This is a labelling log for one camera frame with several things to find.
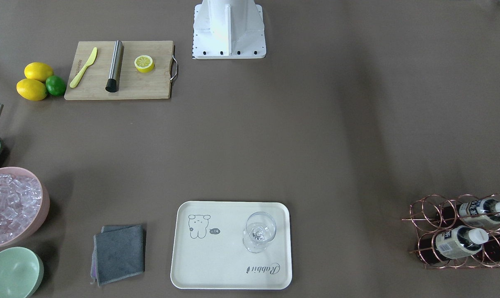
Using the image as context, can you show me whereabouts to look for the tea bottle moved to tray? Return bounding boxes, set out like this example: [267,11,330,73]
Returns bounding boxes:
[415,225,489,265]

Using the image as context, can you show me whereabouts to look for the copper wire bottle basket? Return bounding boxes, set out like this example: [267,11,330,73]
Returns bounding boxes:
[405,194,500,269]

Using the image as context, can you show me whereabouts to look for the tea bottle upper in basket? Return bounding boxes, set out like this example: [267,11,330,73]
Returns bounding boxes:
[436,198,500,229]

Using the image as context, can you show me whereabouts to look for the tea bottle in basket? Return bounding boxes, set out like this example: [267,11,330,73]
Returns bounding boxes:
[483,236,500,263]
[436,198,500,229]

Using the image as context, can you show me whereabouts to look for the clear wine glass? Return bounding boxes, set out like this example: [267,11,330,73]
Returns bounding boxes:
[243,211,278,253]

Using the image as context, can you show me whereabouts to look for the cream rabbit tray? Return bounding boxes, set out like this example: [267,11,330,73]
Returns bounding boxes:
[170,201,292,290]

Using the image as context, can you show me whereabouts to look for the bamboo cutting board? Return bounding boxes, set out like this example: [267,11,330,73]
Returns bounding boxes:
[64,40,175,101]

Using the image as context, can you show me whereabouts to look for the half lemon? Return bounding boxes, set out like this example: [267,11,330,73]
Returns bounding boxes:
[134,55,155,73]

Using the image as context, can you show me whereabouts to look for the steel muddler black tip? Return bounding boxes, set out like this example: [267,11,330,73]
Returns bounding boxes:
[105,40,124,93]

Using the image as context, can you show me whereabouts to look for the grey folded cloth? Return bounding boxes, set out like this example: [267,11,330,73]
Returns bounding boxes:
[90,224,146,287]

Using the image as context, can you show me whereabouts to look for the yellow plastic knife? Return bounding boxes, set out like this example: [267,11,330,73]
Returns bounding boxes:
[69,47,98,88]

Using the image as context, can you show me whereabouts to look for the green lime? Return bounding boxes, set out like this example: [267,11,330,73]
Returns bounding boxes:
[45,75,67,96]

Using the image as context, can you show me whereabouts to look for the lower whole lemon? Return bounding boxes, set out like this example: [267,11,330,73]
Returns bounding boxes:
[16,79,48,101]

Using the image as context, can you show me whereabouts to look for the whole lemon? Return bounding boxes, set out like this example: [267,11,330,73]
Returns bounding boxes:
[16,79,48,101]
[23,62,54,82]

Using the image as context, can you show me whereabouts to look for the upper whole lemon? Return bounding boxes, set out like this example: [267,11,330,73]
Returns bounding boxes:
[23,62,54,82]

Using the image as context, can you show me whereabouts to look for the pink bowl of ice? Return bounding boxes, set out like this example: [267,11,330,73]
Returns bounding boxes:
[0,167,50,247]

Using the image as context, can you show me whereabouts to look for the green bowl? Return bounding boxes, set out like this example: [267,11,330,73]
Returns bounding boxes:
[0,247,44,298]

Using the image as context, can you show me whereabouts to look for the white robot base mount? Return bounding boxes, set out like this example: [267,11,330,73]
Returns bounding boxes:
[192,0,267,59]

